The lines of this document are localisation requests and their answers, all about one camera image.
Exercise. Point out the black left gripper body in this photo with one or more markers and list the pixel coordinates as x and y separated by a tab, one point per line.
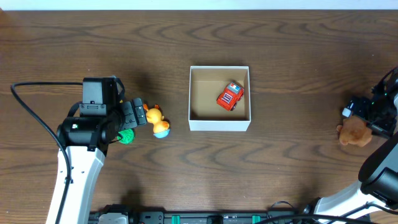
134	112

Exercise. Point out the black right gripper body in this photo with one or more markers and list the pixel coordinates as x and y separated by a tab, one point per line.
382	117

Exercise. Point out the red toy fire truck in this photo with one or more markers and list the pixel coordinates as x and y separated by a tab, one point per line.
231	94

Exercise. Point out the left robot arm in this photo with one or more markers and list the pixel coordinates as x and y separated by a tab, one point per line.
101	118

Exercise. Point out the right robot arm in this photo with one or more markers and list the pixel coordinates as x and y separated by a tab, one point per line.
376	187

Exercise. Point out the green round wheel toy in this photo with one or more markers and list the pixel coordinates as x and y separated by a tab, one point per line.
126	136

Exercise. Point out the orange rubber duck toy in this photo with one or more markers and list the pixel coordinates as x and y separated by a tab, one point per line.
154	116

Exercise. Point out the brown plush toy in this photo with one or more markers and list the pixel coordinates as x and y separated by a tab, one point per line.
354	131

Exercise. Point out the white cardboard box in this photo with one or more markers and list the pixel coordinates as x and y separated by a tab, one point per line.
206	85

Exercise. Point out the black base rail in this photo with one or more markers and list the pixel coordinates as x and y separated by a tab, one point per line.
119	213

